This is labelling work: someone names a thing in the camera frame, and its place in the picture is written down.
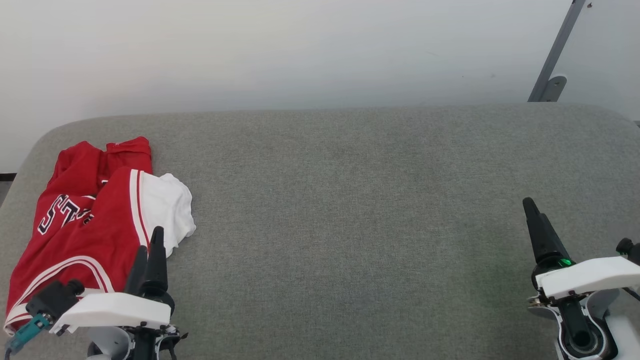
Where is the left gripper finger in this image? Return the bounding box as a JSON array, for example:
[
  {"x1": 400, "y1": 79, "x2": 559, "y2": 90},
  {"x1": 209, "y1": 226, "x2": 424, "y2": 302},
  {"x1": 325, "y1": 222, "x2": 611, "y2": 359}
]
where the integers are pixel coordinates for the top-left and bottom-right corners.
[
  {"x1": 125, "y1": 245, "x2": 149, "y2": 295},
  {"x1": 145, "y1": 226, "x2": 174, "y2": 296}
]

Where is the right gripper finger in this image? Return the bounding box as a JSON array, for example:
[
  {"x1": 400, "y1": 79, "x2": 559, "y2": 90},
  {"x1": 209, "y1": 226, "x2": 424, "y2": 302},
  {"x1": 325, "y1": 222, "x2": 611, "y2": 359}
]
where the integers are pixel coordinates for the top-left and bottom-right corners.
[
  {"x1": 541, "y1": 213, "x2": 571, "y2": 262},
  {"x1": 522, "y1": 197, "x2": 549, "y2": 265}
]

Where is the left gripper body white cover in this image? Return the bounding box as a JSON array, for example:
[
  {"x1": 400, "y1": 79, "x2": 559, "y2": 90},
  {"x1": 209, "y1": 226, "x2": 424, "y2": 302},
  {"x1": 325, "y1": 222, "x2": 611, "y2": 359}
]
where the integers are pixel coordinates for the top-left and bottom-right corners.
[{"x1": 49, "y1": 282, "x2": 176, "y2": 335}]

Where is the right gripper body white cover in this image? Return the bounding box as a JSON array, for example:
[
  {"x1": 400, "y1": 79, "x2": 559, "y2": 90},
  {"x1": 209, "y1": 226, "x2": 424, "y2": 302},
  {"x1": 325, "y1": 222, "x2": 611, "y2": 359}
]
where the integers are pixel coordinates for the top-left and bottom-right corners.
[{"x1": 531, "y1": 255, "x2": 640, "y2": 301}]

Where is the red and white basketball jersey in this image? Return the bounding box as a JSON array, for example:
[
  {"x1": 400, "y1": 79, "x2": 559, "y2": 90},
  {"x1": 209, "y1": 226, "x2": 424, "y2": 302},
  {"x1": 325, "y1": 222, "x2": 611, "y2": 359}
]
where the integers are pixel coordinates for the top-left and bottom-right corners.
[{"x1": 2, "y1": 136, "x2": 197, "y2": 336}]

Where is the grey fabric sofa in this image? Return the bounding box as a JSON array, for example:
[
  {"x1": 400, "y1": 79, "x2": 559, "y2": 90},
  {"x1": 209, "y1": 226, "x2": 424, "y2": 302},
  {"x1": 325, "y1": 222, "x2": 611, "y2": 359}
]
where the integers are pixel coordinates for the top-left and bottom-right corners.
[{"x1": 0, "y1": 102, "x2": 640, "y2": 360}]

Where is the cable with teal connector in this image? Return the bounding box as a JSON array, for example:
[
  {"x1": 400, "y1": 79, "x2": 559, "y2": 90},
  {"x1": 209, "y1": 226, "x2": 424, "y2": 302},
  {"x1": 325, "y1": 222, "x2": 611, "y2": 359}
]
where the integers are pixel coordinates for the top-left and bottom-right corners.
[{"x1": 4, "y1": 314, "x2": 52, "y2": 357}]

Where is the grey metal bracket post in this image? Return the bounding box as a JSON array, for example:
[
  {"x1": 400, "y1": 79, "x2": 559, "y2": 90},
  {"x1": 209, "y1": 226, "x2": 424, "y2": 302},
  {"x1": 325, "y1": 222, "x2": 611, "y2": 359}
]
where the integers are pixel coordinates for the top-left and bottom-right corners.
[{"x1": 528, "y1": 0, "x2": 587, "y2": 103}]

